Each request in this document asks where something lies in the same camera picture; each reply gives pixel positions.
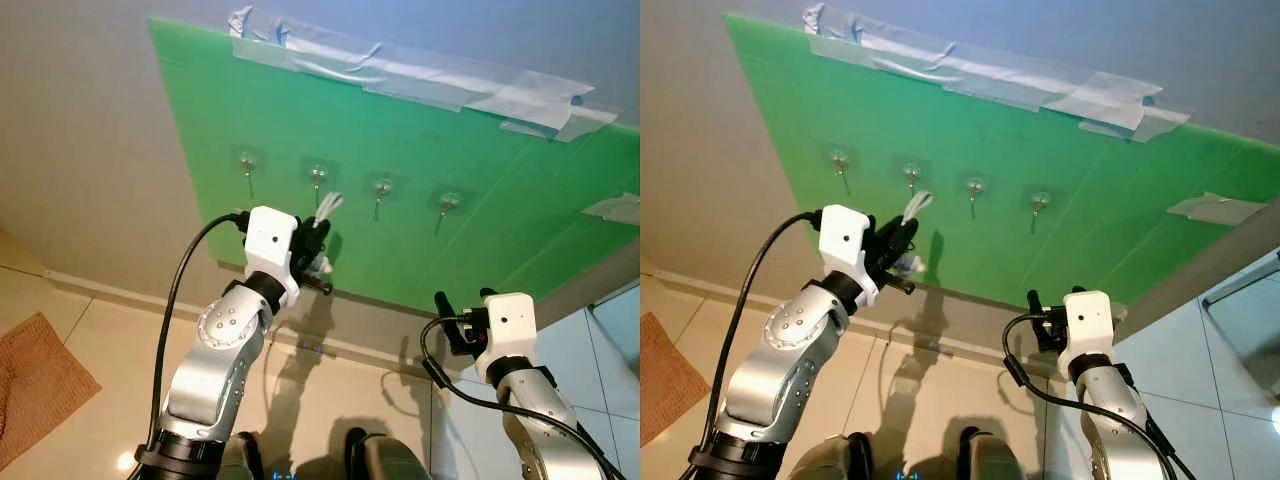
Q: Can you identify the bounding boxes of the grey robot right leg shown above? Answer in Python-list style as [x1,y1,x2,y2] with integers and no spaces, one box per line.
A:
[345,428,431,480]
[955,427,1031,480]

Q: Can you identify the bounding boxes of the grey robot leg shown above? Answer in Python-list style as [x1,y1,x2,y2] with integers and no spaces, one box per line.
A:
[345,428,431,480]
[215,430,266,480]
[790,432,876,480]
[955,427,1031,480]

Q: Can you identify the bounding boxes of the clear tape strip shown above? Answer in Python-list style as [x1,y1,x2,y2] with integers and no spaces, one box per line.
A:
[1167,192,1266,226]
[500,98,621,143]
[362,58,596,129]
[1078,98,1193,143]
[803,3,961,81]
[228,5,386,86]
[583,193,641,226]
[940,55,1161,129]

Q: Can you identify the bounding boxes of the white framed glass panel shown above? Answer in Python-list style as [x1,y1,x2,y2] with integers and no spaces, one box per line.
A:
[1200,250,1280,401]

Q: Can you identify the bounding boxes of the grey robot left leg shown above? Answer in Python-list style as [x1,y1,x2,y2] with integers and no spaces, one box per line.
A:
[790,432,876,480]
[215,430,266,480]

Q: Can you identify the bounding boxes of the brown floor rug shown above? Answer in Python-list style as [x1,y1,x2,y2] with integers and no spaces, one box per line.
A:
[0,312,102,471]
[640,312,711,446]

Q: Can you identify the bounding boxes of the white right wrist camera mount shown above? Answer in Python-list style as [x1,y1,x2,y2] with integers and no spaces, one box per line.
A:
[475,293,538,386]
[1058,291,1116,381]

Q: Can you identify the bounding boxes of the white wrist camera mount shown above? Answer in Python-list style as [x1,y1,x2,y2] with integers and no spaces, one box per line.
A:
[475,293,538,386]
[818,204,881,306]
[243,206,301,306]
[1058,291,1116,381]

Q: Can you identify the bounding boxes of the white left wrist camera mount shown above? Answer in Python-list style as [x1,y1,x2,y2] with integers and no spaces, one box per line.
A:
[818,204,881,306]
[243,206,301,306]

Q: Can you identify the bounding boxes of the green board on wall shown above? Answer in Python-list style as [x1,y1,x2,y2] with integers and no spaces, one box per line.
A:
[148,15,641,313]
[724,12,1280,306]

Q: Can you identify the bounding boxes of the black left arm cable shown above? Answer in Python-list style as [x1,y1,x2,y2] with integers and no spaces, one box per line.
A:
[148,210,248,451]
[700,210,823,451]

